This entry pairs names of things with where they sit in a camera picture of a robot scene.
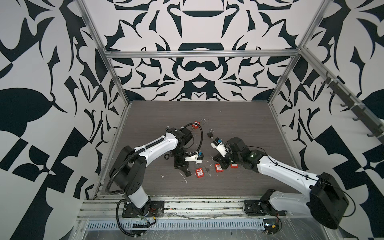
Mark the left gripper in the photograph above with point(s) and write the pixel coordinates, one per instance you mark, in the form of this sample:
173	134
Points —
183	166

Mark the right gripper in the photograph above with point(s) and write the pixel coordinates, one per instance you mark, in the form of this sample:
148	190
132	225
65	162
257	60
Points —
220	159

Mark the silver key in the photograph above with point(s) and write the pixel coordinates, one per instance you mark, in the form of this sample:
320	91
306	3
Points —
208	171

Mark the black padlock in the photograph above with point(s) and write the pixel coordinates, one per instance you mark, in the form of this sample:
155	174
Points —
211	134

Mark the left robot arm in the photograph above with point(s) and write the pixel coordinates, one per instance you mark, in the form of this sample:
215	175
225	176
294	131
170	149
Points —
128	172

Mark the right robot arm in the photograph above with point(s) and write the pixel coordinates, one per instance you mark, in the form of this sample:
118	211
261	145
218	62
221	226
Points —
319	196

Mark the grey hook rack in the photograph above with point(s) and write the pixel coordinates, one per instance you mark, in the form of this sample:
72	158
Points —
352	103

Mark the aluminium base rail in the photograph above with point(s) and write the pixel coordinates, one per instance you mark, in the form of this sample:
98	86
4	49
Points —
174	206

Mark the white cable duct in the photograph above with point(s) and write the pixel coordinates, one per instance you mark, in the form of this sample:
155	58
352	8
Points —
200	224

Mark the aluminium cage frame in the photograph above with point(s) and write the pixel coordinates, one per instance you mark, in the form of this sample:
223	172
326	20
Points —
227	57

